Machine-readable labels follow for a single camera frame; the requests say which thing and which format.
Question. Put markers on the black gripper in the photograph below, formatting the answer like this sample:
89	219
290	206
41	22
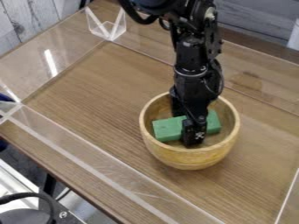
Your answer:
197	88

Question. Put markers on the green rectangular block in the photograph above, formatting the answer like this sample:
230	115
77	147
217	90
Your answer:
169	129

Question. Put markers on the brown wooden bowl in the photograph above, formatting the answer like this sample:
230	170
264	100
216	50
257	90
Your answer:
204	155

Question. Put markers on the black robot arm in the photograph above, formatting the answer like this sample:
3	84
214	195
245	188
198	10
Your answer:
192	21

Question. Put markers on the clear acrylic front barrier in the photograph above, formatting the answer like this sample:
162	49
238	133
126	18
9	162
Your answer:
97	135

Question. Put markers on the black table leg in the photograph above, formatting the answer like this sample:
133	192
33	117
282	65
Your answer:
50	184

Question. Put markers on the clear acrylic corner bracket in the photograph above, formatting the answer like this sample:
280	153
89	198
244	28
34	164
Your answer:
106	29

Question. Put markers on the black metal base plate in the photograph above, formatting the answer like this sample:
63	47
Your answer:
39	216

